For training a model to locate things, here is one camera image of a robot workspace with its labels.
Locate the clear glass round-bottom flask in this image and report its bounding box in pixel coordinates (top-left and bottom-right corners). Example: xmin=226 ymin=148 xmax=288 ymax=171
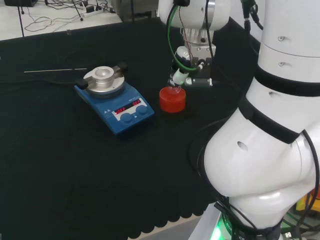
xmin=167 ymin=83 xmax=182 ymax=95

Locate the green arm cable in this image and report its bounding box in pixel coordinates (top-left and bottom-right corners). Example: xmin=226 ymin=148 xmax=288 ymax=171
xmin=166 ymin=0 xmax=201 ymax=72

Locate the thin steel probe rod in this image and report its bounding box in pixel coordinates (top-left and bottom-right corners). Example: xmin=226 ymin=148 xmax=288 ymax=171
xmin=24 ymin=67 xmax=88 ymax=74

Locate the pale grey base plate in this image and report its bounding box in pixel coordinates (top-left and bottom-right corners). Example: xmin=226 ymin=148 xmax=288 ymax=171
xmin=189 ymin=204 xmax=226 ymax=240

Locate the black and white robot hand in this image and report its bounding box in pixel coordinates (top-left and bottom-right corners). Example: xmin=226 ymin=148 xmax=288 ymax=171
xmin=167 ymin=44 xmax=217 ymax=88

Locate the black stand pole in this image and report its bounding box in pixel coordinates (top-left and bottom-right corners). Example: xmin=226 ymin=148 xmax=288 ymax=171
xmin=17 ymin=4 xmax=26 ymax=38

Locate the grey cabinet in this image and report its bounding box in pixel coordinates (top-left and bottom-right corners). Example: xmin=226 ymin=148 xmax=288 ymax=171
xmin=111 ymin=0 xmax=160 ymax=22

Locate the black bench cloth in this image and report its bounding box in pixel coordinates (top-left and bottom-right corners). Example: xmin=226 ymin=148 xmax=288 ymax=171
xmin=0 ymin=14 xmax=261 ymax=240

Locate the thick black heater power cable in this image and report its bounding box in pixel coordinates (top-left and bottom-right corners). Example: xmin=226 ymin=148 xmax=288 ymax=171
xmin=0 ymin=77 xmax=79 ymax=87

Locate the yellow stop button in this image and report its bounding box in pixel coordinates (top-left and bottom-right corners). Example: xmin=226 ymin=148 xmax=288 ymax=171
xmin=296 ymin=192 xmax=317 ymax=213

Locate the white power strip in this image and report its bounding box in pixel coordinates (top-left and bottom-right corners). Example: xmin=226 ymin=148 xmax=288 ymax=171
xmin=83 ymin=6 xmax=105 ymax=17

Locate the heater with blue base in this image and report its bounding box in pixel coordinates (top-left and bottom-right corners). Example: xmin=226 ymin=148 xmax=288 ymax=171
xmin=74 ymin=61 xmax=156 ymax=137

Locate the red round flask stand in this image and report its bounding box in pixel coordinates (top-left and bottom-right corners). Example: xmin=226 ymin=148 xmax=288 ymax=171
xmin=159 ymin=86 xmax=187 ymax=113

